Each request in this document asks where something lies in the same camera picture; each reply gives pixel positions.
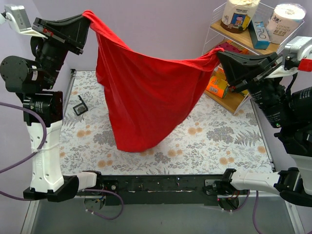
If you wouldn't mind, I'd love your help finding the red tank top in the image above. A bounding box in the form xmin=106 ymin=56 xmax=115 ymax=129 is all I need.
xmin=83 ymin=10 xmax=221 ymax=153

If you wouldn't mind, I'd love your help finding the floral patterned table mat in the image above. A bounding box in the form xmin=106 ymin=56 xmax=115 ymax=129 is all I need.
xmin=59 ymin=71 xmax=273 ymax=175

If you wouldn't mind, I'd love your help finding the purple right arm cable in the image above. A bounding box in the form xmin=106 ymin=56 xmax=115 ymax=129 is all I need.
xmin=234 ymin=73 xmax=298 ymax=234

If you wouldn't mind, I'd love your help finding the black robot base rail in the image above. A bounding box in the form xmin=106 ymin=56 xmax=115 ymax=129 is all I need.
xmin=75 ymin=174 xmax=249 ymax=207

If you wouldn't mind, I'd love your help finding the pink tissue box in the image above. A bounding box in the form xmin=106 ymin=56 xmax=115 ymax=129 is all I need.
xmin=215 ymin=40 xmax=249 ymax=55

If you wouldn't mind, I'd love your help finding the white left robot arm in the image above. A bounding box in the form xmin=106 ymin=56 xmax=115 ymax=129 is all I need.
xmin=0 ymin=15 xmax=104 ymax=202

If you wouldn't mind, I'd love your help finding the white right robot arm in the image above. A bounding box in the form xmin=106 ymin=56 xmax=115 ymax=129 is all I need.
xmin=206 ymin=51 xmax=312 ymax=207

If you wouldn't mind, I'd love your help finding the blue toothpaste box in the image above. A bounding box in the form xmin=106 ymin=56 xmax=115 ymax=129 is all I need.
xmin=248 ymin=15 xmax=270 ymax=50

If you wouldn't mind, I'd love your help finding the orange box on shelf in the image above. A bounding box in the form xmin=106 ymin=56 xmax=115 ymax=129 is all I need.
xmin=214 ymin=66 xmax=226 ymax=80

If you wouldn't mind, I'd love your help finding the white wire shelf rack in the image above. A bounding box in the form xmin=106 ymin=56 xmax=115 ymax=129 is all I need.
xmin=202 ymin=0 xmax=305 ymax=115

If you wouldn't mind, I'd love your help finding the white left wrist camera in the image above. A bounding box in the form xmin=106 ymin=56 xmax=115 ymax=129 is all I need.
xmin=0 ymin=4 xmax=33 ymax=35

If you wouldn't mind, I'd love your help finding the black brooch box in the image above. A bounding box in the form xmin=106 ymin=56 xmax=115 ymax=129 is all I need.
xmin=73 ymin=95 xmax=88 ymax=116

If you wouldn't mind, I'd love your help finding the cartoon toilet paper pack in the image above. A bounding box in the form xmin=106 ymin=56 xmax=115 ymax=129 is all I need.
xmin=220 ymin=0 xmax=260 ymax=34

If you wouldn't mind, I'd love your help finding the orange green snack box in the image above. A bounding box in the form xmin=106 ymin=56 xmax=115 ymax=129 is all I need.
xmin=206 ymin=76 xmax=229 ymax=98

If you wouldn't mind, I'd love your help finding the white toilet paper roll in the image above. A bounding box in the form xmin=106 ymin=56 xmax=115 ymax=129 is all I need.
xmin=265 ymin=3 xmax=306 ymax=44

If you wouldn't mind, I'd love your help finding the aluminium frame rail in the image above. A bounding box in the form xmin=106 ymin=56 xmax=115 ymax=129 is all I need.
xmin=20 ymin=200 xmax=40 ymax=234

